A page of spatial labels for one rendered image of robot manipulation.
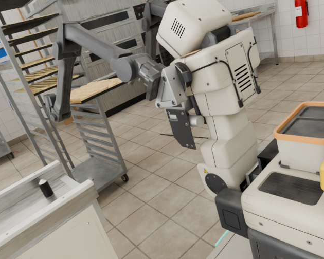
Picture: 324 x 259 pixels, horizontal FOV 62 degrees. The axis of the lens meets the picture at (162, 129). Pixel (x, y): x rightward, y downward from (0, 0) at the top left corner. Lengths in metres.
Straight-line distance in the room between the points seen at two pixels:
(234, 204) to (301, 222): 0.27
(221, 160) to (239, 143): 0.10
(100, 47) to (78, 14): 3.47
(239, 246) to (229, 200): 0.45
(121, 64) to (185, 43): 0.21
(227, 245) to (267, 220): 0.63
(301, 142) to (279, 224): 0.22
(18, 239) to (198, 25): 0.78
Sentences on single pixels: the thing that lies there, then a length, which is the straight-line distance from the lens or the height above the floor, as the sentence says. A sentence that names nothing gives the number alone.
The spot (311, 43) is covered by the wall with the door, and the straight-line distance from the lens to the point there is 4.86.
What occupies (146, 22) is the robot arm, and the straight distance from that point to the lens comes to 1.42.
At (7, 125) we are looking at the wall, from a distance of 5.16.
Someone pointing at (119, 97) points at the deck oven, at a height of 0.23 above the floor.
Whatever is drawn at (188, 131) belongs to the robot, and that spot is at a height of 0.90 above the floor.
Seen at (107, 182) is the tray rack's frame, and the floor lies 0.15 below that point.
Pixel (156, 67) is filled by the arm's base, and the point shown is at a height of 1.17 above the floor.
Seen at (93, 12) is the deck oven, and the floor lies 1.59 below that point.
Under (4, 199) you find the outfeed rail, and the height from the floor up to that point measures 0.87.
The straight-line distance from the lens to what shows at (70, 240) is 0.92.
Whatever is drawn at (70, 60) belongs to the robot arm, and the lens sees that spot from 1.20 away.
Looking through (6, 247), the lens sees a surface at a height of 0.87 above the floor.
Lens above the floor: 1.31
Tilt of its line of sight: 23 degrees down
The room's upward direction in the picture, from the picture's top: 17 degrees counter-clockwise
